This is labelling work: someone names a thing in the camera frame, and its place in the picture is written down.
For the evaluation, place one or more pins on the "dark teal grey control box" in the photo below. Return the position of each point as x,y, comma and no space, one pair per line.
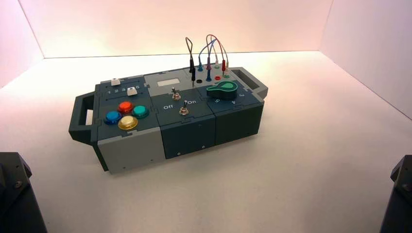
186,128

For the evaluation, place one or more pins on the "white slider knob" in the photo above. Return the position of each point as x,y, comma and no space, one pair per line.
115,82
132,92

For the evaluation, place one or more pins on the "metal toggle switch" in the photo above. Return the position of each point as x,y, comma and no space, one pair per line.
184,109
175,94

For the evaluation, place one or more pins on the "pale rectangular display window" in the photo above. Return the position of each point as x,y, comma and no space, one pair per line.
168,82

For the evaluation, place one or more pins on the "blue round push button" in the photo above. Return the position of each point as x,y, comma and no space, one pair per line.
113,117

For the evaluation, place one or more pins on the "red round push button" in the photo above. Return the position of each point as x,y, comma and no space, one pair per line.
125,107

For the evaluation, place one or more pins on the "red banana socket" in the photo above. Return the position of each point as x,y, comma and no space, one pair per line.
218,77

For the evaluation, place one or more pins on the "yellow round push button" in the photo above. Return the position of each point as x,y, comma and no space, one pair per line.
128,123

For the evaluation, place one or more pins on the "green round push button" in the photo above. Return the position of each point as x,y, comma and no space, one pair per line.
140,111

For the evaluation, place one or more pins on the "green black rotary knob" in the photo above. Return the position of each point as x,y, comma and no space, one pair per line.
223,90

